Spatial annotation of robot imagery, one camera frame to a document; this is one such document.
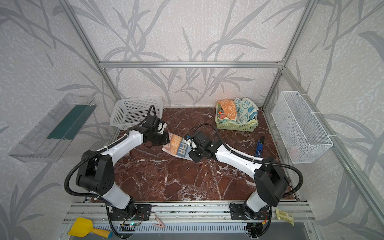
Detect striped rabbit text towel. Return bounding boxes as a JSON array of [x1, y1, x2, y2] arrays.
[[162, 133, 192, 161]]

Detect orange rabbit pattern towel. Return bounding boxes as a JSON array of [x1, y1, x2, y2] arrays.
[[218, 99, 237, 121]]

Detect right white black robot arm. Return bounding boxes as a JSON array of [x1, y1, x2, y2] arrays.
[[184, 124, 304, 219]]

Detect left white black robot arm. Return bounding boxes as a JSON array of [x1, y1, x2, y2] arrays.
[[64, 105, 170, 216]]

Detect white perforated plastic basket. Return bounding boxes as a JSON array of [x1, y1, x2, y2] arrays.
[[110, 96, 163, 130]]

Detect green plastic basket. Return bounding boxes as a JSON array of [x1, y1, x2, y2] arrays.
[[215, 103, 259, 132]]

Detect blue marker pen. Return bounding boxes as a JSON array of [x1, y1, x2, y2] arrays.
[[255, 136, 265, 157]]

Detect teal rabbit pattern towel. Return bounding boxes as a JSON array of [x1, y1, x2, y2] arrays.
[[235, 98, 259, 125]]

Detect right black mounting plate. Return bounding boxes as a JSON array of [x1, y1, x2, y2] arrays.
[[229, 203, 272, 222]]

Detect black mounting plate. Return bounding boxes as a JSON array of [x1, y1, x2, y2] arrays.
[[110, 204, 152, 221], [229, 203, 272, 222]]

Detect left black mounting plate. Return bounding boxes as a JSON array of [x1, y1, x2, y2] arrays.
[[110, 204, 152, 221]]

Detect pink clothespin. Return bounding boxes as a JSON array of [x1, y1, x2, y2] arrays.
[[153, 215, 165, 229]]

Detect green circuit board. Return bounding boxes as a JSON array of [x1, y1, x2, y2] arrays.
[[121, 222, 142, 228]]

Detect yellow paper tag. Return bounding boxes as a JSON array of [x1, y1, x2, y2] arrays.
[[276, 209, 295, 226]]

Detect yellow plastic scoop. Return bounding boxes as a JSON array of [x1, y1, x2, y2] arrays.
[[68, 217, 113, 239]]

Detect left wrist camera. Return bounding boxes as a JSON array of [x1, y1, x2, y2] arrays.
[[158, 121, 167, 134]]

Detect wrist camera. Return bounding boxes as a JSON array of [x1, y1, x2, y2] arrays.
[[184, 134, 196, 151], [158, 121, 167, 134]]

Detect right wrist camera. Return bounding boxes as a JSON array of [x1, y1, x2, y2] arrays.
[[184, 134, 196, 151]]

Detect white wire mesh basket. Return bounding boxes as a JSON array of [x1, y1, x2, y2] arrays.
[[272, 91, 333, 164]]

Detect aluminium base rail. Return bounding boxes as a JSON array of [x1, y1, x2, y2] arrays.
[[61, 200, 316, 235]]

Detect clear acrylic wall shelf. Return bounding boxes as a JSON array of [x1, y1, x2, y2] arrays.
[[9, 94, 97, 163]]

